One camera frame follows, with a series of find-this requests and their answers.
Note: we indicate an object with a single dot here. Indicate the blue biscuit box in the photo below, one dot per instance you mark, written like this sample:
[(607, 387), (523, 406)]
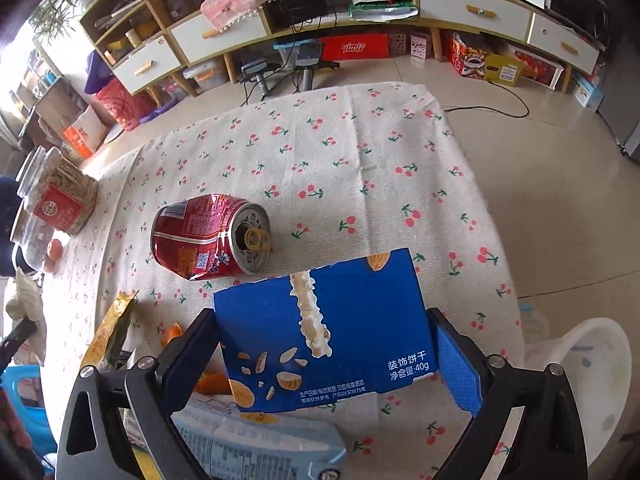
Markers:
[(323, 335)]

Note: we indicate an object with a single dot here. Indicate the yellow snack wrapper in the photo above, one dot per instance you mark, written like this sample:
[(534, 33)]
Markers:
[(107, 341)]

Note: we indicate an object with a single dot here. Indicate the red flat box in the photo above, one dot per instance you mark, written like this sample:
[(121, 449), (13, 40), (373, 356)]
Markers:
[(355, 47)]

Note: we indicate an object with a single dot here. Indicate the yellow cardboard box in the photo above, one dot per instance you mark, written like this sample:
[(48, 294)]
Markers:
[(502, 69)]

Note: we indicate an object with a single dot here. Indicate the orange fruit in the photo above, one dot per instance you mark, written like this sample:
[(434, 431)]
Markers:
[(55, 249)]

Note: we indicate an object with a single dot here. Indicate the long TV cabinet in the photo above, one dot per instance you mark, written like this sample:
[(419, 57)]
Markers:
[(141, 43)]

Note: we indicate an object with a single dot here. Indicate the white plastic trash bin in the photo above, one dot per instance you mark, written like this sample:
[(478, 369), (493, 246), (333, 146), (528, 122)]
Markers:
[(596, 357)]

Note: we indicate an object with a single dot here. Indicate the cherry print tablecloth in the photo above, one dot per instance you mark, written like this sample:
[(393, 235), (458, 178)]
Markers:
[(341, 173)]

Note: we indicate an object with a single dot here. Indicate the crushed red soda can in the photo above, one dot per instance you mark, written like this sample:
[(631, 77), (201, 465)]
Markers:
[(211, 236)]

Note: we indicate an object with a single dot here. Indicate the black microwave oven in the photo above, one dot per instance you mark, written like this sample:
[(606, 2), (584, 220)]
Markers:
[(589, 17)]

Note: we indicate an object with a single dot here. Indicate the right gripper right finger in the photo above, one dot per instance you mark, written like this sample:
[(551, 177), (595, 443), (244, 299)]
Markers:
[(549, 442)]

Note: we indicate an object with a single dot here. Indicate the light blue milk carton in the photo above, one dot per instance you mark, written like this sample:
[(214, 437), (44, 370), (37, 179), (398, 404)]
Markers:
[(229, 444)]

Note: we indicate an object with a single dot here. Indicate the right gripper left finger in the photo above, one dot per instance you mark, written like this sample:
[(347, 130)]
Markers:
[(94, 443)]

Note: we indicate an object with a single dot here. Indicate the jar with red label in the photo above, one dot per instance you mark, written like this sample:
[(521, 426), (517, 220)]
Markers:
[(56, 191)]

